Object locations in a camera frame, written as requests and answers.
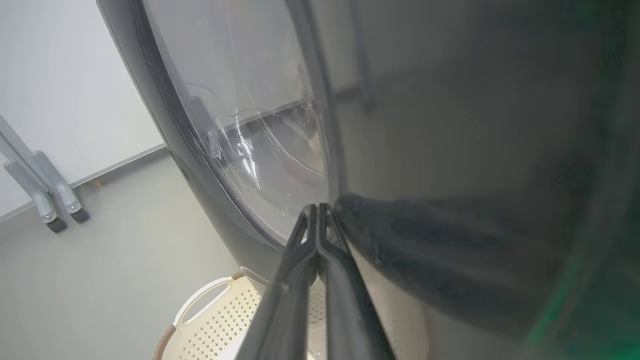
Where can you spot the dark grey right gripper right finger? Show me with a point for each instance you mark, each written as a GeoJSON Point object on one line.
{"type": "Point", "coordinates": [345, 310]}

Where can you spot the grey metal wheeled stand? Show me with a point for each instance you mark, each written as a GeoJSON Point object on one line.
{"type": "Point", "coordinates": [40, 190]}

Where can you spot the dark glass washing machine door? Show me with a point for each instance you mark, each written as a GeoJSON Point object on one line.
{"type": "Point", "coordinates": [240, 100]}

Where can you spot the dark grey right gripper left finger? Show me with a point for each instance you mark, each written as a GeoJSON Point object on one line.
{"type": "Point", "coordinates": [290, 300]}

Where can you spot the cream perforated laundry basket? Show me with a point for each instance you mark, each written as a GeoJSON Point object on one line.
{"type": "Point", "coordinates": [220, 325]}

